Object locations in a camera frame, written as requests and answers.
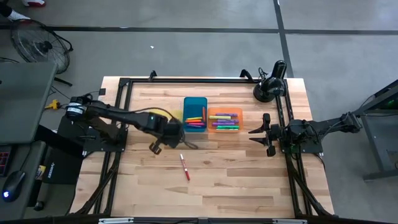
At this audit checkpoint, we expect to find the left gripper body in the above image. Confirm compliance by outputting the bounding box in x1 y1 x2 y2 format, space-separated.
148 119 187 156

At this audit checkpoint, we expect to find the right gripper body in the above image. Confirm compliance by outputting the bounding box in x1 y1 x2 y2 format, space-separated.
262 113 285 157

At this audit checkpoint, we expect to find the blue plastic bin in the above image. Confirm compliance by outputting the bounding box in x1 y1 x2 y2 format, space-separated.
183 96 208 133

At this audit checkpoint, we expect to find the red dry-erase marker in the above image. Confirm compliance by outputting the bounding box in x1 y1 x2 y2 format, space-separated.
179 153 191 182

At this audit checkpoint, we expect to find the orange plastic bin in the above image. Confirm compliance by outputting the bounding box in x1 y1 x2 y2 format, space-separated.
207 107 244 134

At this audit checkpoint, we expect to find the black desk lamp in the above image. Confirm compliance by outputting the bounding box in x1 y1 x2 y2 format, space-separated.
252 60 289 103

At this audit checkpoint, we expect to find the grey metal stand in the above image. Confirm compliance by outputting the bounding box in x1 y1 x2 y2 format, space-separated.
353 79 398 182

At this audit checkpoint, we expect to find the black Husky box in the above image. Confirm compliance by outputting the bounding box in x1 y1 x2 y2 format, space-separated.
42 149 83 186

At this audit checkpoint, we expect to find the yellow power plug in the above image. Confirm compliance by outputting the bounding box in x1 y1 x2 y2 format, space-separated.
45 99 62 110

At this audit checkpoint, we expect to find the dark grey desk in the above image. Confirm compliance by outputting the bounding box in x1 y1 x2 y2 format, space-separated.
0 141 47 220

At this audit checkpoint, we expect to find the grey computer monitor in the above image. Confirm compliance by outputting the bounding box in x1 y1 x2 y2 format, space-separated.
0 61 57 144

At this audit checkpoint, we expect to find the black floor fan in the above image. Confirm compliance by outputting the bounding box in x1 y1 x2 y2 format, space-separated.
11 19 74 87

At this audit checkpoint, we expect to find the black computer mouse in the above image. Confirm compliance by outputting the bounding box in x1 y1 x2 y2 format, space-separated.
2 170 26 203

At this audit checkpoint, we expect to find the black keyboard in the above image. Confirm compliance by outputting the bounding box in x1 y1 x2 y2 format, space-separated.
0 146 12 178

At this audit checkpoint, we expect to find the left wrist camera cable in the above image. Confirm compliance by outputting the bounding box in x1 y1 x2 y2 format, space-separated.
181 136 199 151

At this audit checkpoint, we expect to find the black lamp cable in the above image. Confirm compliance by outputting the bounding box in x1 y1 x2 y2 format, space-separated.
257 67 269 82

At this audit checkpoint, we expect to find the silver mounting bracket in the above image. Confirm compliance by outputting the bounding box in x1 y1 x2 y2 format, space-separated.
272 218 308 224
98 217 134 224

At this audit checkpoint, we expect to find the black floor cable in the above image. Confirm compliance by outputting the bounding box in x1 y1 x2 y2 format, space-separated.
49 85 102 113

